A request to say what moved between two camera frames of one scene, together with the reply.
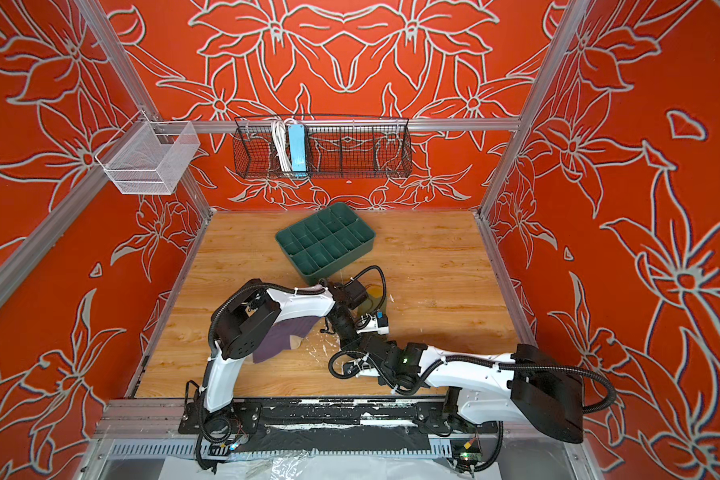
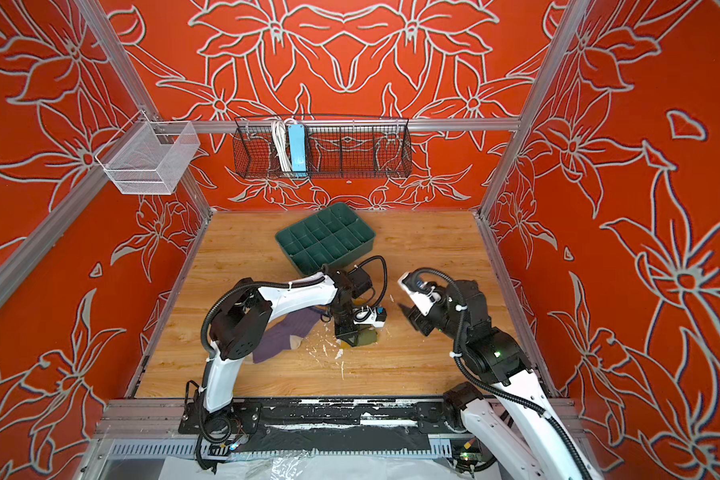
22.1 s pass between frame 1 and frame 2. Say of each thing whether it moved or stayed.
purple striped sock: stayed
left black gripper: stayed
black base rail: stayed
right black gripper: moved
